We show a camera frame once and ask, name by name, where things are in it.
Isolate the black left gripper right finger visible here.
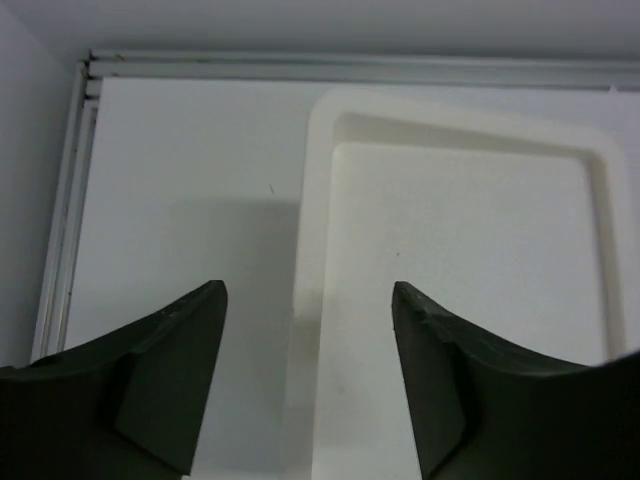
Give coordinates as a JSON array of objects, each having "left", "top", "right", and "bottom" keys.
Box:
[{"left": 392, "top": 281, "right": 639, "bottom": 479}]

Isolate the aluminium table edge rail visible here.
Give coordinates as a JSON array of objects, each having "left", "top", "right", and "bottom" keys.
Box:
[{"left": 31, "top": 49, "right": 639, "bottom": 360}]

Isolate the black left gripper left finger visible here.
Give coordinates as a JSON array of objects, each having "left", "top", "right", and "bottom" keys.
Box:
[{"left": 1, "top": 280, "right": 228, "bottom": 479}]

